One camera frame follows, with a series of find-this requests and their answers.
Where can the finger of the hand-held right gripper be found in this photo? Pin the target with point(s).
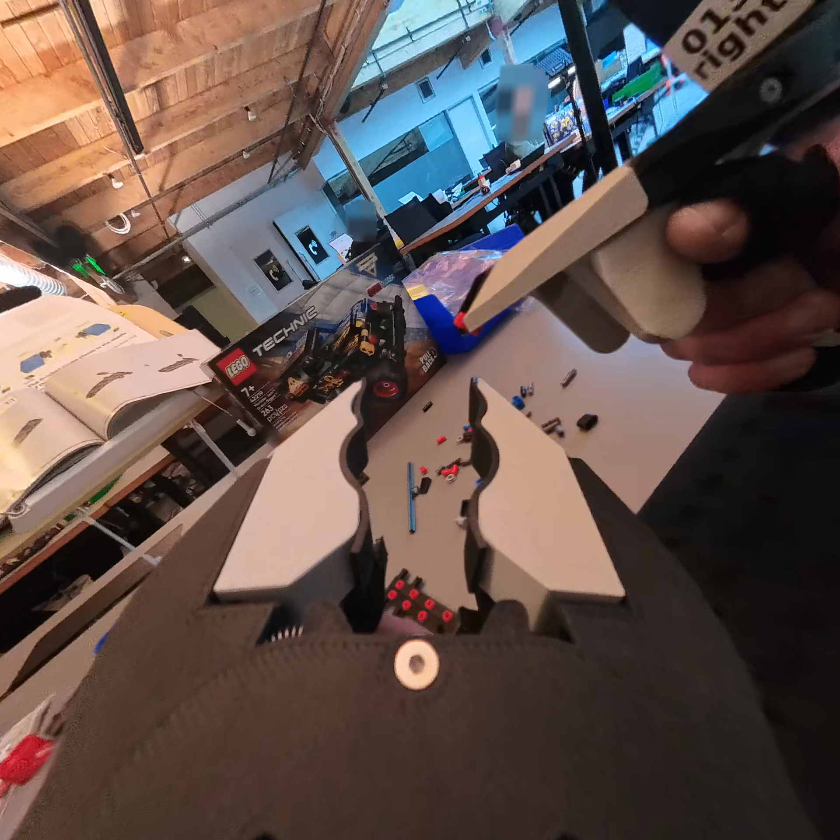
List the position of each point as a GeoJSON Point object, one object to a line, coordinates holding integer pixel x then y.
{"type": "Point", "coordinates": [558, 243]}

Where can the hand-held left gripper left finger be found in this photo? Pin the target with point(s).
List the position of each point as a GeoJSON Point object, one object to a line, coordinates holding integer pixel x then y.
{"type": "Point", "coordinates": [295, 512]}

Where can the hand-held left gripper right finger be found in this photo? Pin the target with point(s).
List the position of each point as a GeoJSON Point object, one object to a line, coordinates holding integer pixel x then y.
{"type": "Point", "coordinates": [544, 525]}

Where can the black beam assembly red pins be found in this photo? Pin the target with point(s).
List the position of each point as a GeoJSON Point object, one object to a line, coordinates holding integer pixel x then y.
{"type": "Point", "coordinates": [420, 604]}

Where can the instruction book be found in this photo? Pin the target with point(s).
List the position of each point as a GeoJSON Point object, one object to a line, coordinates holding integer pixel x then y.
{"type": "Point", "coordinates": [65, 367]}

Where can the long office desk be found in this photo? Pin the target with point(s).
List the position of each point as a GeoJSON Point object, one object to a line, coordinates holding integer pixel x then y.
{"type": "Point", "coordinates": [492, 190]}

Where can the light grey desk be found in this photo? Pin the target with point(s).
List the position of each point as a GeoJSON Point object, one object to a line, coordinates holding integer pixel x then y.
{"type": "Point", "coordinates": [590, 367]}

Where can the person's right hand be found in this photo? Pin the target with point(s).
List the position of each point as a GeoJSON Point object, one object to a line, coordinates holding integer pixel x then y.
{"type": "Point", "coordinates": [774, 341]}

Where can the pile of small toy bricks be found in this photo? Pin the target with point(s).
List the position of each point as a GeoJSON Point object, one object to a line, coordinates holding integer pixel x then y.
{"type": "Point", "coordinates": [453, 469]}

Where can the clear plastic bag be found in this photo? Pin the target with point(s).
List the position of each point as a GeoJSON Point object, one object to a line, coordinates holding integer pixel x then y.
{"type": "Point", "coordinates": [446, 269]}

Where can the long black axle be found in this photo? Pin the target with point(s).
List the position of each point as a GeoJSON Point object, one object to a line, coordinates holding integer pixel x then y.
{"type": "Point", "coordinates": [412, 499]}

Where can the blue storage bin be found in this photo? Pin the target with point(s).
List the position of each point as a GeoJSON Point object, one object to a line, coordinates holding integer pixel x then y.
{"type": "Point", "coordinates": [453, 315]}

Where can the toy set box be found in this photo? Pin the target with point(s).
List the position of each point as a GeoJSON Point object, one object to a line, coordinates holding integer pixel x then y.
{"type": "Point", "coordinates": [315, 341]}

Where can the dark dimpled panel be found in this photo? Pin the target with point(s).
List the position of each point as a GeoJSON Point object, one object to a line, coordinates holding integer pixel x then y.
{"type": "Point", "coordinates": [754, 558]}

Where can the black steel post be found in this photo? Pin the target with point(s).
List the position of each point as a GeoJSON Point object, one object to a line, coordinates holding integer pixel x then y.
{"type": "Point", "coordinates": [587, 85]}

